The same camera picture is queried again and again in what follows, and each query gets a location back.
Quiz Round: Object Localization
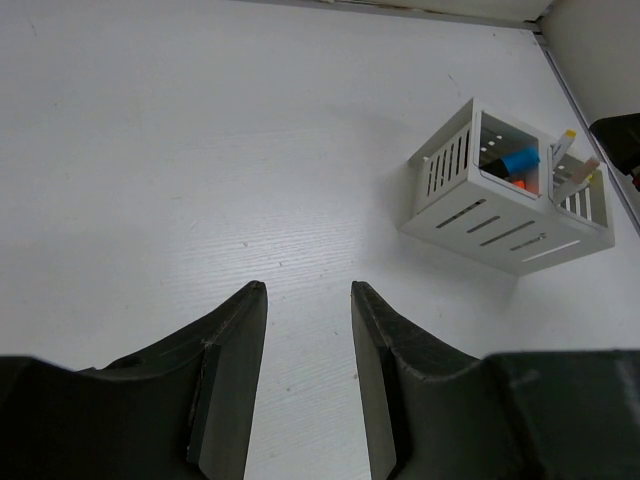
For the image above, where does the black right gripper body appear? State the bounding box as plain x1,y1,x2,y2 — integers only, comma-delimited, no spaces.
589,113,640,190

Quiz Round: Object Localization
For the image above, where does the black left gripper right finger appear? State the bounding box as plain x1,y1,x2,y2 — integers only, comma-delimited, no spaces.
351,281,639,479

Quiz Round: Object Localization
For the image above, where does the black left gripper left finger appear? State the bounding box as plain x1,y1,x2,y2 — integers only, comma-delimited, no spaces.
1,281,267,479

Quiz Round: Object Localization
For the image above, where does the white marker yellow cap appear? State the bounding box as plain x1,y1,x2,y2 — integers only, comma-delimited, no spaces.
551,130,577,166

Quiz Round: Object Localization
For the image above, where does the white marker with pink cap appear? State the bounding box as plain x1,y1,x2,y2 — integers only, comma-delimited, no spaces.
553,157,600,204

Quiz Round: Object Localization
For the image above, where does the blue-capped black highlighter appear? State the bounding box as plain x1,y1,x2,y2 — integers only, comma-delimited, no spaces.
480,147,540,179

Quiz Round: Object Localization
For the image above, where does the white two-compartment pen holder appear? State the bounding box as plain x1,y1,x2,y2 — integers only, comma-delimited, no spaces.
401,98,615,275

